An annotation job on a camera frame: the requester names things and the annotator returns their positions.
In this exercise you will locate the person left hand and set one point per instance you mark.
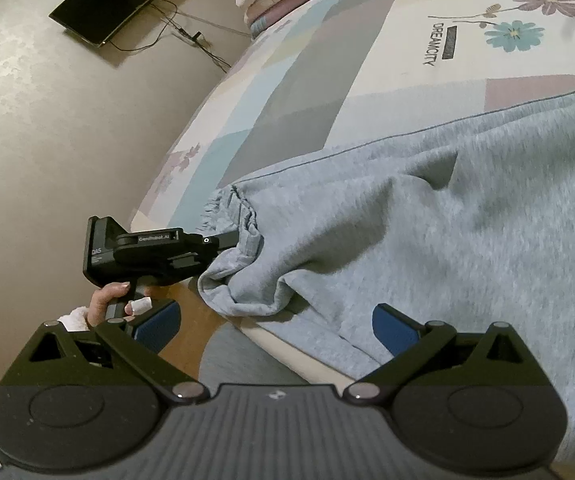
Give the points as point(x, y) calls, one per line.
point(109, 294)

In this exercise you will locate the grey sweatpants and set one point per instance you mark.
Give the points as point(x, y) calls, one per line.
point(469, 223)

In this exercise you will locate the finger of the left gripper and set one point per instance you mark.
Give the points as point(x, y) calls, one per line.
point(220, 242)

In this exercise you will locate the patchwork bed sheet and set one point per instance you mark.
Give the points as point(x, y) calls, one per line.
point(337, 73)

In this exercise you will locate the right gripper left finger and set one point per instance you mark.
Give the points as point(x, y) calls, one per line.
point(139, 341)

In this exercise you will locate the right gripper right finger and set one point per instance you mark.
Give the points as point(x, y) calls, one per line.
point(412, 344)

